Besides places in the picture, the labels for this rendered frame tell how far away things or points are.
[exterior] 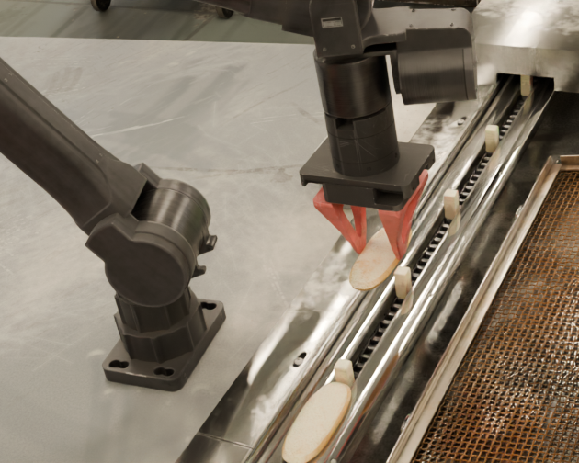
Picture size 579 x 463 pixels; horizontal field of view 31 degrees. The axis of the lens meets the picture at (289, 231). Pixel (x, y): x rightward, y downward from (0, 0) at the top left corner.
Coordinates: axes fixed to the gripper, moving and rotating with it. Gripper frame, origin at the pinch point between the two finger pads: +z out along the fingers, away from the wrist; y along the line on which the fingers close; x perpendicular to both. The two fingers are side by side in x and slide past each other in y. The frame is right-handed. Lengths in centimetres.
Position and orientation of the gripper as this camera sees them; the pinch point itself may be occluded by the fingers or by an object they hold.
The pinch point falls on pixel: (380, 245)
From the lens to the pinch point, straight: 93.4
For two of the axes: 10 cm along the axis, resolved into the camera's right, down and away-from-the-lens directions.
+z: 1.8, 8.1, 5.6
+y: -8.7, -1.3, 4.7
